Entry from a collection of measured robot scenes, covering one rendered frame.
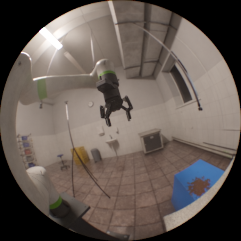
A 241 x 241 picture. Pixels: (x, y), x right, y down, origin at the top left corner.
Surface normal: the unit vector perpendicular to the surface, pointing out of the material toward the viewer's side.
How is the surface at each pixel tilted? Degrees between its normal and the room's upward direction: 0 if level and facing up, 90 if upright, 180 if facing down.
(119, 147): 90
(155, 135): 90
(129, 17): 179
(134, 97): 90
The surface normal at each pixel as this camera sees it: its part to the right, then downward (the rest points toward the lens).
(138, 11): 0.25, 0.96
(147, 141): -0.13, -0.05
